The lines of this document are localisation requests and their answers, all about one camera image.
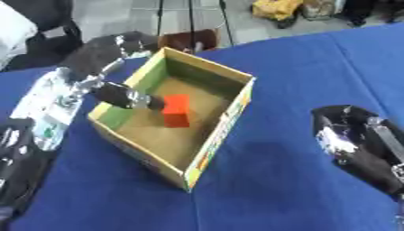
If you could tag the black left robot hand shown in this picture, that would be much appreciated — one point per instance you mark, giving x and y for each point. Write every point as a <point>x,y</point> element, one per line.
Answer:
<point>95,58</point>

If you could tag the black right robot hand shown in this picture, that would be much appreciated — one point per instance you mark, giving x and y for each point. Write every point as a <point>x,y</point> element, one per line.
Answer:
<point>363,156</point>

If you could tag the small brown cardboard box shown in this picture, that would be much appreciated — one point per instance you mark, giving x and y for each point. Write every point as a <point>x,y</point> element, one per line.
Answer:
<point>181,40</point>

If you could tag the tan cardboard box green inside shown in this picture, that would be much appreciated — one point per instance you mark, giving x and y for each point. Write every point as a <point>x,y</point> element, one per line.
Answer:
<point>173,141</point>

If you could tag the red rectangular block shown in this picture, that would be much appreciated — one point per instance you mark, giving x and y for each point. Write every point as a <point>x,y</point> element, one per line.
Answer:
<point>176,112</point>

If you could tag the black tripod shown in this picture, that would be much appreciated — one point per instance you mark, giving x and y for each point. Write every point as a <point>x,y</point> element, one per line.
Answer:
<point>191,21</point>

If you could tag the person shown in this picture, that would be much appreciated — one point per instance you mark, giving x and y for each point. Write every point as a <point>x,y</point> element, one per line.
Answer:
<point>368,10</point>

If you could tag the grey mesh bag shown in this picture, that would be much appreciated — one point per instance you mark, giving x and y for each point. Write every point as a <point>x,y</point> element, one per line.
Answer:
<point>318,9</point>

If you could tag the yellow bag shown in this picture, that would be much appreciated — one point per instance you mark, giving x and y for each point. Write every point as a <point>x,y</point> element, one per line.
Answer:
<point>276,9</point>

